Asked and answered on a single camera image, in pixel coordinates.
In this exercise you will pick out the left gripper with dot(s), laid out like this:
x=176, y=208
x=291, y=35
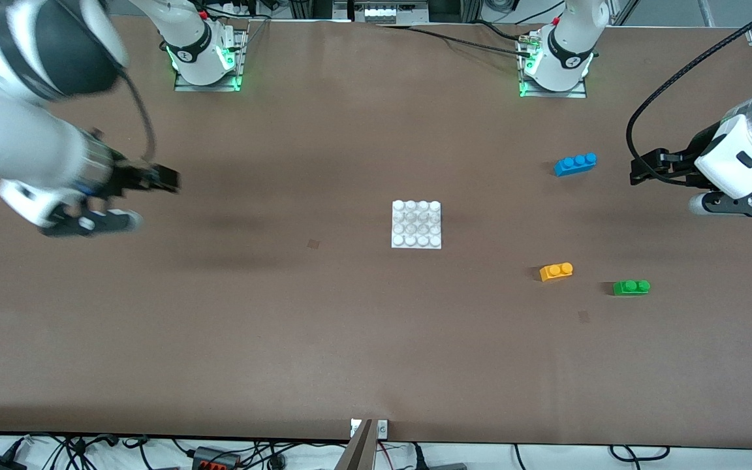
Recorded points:
x=685, y=159

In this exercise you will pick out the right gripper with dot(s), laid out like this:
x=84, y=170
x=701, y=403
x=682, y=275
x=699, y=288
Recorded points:
x=123, y=177

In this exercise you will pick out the yellow two-stud block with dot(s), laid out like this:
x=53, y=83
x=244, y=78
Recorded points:
x=555, y=272

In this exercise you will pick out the white studded base plate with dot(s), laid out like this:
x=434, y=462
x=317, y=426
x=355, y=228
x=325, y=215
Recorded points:
x=416, y=225

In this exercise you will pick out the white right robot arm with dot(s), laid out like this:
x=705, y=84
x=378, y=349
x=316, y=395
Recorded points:
x=23, y=150

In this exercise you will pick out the blue three-stud block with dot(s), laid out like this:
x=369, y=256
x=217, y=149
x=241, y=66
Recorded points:
x=575, y=165

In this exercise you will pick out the green two-stud block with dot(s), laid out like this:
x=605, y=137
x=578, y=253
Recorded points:
x=630, y=288

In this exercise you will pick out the black adapter with red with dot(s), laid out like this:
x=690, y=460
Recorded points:
x=216, y=457

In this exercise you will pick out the white power strip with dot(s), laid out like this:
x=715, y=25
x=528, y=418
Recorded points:
x=382, y=12

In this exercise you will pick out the small metal edge bracket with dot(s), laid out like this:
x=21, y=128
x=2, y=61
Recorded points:
x=382, y=428

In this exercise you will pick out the brown slanted post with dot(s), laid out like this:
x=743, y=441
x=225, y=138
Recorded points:
x=358, y=454

